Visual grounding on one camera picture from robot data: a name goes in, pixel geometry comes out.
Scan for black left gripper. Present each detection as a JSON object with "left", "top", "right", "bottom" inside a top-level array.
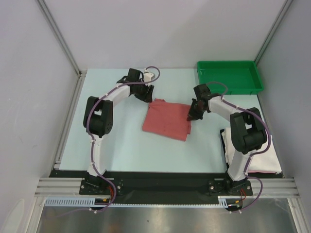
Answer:
[{"left": 135, "top": 80, "right": 154, "bottom": 103}]

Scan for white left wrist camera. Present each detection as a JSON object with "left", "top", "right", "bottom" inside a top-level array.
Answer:
[{"left": 143, "top": 70, "right": 155, "bottom": 83}]

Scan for aluminium corner post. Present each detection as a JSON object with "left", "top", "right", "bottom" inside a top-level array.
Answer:
[
  {"left": 254, "top": 0, "right": 294, "bottom": 65},
  {"left": 34, "top": 0, "right": 85, "bottom": 78}
]

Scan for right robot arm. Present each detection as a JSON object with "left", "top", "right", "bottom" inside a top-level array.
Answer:
[{"left": 187, "top": 84, "right": 271, "bottom": 195}]

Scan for green plastic tray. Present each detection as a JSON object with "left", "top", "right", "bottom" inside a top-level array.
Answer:
[{"left": 197, "top": 61, "right": 264, "bottom": 95}]

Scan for aluminium right corner post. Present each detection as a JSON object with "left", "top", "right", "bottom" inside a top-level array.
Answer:
[{"left": 254, "top": 0, "right": 294, "bottom": 65}]

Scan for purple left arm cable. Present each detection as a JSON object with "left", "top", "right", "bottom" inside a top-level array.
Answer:
[{"left": 86, "top": 66, "right": 161, "bottom": 214}]

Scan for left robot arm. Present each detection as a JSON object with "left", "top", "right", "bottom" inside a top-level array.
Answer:
[{"left": 83, "top": 67, "right": 160, "bottom": 194}]

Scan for light blue cable duct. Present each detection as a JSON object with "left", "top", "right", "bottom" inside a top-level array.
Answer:
[{"left": 45, "top": 197, "right": 241, "bottom": 208}]

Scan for white folded shirt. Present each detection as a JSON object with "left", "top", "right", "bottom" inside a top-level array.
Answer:
[{"left": 222, "top": 127, "right": 282, "bottom": 174}]

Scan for aluminium left corner post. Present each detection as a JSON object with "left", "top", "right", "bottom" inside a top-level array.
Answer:
[{"left": 34, "top": 0, "right": 85, "bottom": 78}]

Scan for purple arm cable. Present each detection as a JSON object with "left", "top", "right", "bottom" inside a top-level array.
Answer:
[
  {"left": 206, "top": 81, "right": 272, "bottom": 214},
  {"left": 86, "top": 66, "right": 161, "bottom": 214}
]

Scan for aluminium front rail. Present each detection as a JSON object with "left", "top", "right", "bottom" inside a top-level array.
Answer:
[{"left": 35, "top": 178, "right": 300, "bottom": 198}]

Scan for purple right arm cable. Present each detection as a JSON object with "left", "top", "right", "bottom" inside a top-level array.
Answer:
[{"left": 206, "top": 81, "right": 272, "bottom": 214}]

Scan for red t shirt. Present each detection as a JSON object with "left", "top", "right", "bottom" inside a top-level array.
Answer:
[{"left": 142, "top": 99, "right": 191, "bottom": 141}]

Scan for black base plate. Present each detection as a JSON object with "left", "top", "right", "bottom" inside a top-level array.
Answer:
[{"left": 49, "top": 169, "right": 283, "bottom": 205}]

